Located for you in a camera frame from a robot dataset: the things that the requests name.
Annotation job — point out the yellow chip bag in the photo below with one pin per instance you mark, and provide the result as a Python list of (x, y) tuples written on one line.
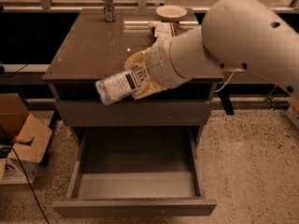
[(164, 30)]

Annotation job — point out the cardboard box at right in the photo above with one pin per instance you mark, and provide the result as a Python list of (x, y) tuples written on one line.
[(292, 112)]

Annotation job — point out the brown cardboard box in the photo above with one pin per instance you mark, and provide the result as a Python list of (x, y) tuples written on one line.
[(24, 140)]

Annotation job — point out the white bowl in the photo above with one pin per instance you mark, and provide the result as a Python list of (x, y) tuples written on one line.
[(171, 13)]

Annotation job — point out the grey drawer cabinet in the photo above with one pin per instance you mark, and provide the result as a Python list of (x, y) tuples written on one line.
[(95, 49)]

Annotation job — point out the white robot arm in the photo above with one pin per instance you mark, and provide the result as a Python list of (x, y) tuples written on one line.
[(234, 35)]

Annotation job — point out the metallic can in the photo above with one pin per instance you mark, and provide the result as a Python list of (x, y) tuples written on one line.
[(109, 10)]

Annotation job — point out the open grey middle drawer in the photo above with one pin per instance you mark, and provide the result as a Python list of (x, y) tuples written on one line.
[(136, 172)]

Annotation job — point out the blue plastic bottle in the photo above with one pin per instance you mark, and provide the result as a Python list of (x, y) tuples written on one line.
[(114, 88)]

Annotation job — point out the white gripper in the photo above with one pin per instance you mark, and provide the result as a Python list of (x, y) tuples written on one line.
[(158, 62)]

